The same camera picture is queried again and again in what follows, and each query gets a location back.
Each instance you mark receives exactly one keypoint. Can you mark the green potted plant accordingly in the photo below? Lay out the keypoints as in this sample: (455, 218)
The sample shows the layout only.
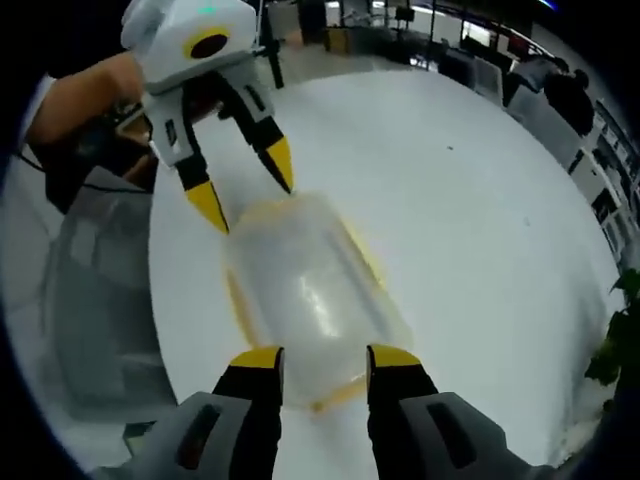
(615, 340)

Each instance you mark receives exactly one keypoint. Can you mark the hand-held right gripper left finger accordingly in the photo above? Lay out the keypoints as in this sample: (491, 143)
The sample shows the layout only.
(220, 430)

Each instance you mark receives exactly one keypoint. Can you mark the person's left hand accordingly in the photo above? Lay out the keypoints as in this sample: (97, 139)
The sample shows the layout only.
(117, 82)

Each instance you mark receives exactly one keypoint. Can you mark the dark bulky object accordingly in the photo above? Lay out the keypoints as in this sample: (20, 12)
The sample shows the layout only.
(85, 160)

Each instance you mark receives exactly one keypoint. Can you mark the clear container with yellow buckles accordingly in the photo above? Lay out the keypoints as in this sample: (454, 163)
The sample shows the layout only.
(310, 285)

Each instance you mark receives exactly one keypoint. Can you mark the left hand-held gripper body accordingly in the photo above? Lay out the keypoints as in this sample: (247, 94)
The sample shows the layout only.
(170, 30)

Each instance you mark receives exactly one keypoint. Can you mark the yellow box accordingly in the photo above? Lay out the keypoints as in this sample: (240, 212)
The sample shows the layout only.
(337, 40)

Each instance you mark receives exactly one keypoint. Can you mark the white storage shelf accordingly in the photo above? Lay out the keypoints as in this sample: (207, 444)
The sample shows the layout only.
(610, 190)

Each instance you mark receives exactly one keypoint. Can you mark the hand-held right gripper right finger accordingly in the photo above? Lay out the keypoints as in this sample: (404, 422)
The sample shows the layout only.
(425, 430)

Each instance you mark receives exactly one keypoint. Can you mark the black tripod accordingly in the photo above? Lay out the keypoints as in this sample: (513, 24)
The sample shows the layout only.
(272, 50)

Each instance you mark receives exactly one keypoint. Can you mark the white office chair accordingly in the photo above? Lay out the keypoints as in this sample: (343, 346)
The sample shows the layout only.
(487, 75)

